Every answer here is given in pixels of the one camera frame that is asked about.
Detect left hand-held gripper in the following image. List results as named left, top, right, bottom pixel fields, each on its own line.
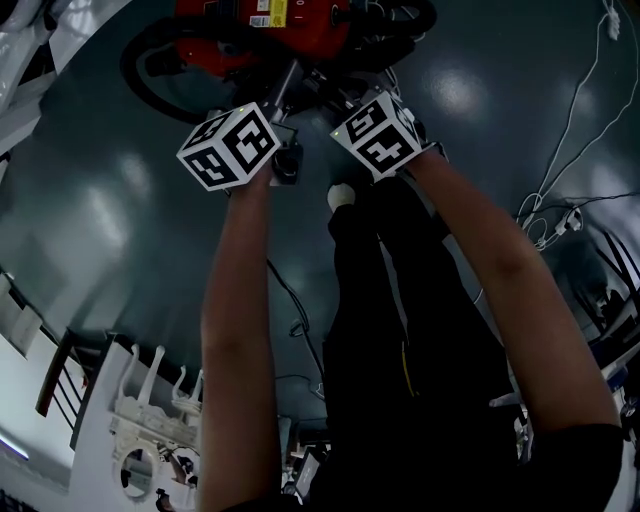
left=175, top=102, right=305, bottom=194

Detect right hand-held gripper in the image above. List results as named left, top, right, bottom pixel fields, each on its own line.
left=329, top=91, right=449, bottom=184

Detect silver vacuum wand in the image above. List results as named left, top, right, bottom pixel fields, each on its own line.
left=259, top=58, right=307, bottom=124

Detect red vacuum cleaner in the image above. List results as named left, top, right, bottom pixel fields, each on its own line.
left=119, top=0, right=439, bottom=127

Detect person's left forearm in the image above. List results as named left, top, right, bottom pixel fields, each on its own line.
left=198, top=174, right=282, bottom=512

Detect person's right forearm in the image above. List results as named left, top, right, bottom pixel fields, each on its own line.
left=407, top=149, right=622, bottom=435

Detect person's left white shoe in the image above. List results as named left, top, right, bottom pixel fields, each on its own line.
left=327, top=182, right=357, bottom=209

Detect person's body in black clothing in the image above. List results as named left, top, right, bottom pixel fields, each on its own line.
left=239, top=174, right=627, bottom=512

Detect long white cable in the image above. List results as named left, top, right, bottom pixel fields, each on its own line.
left=516, top=0, right=640, bottom=251

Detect long black cable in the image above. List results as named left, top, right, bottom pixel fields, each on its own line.
left=514, top=191, right=640, bottom=217

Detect white plastic frame parts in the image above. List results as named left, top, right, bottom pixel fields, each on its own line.
left=107, top=343, right=207, bottom=502

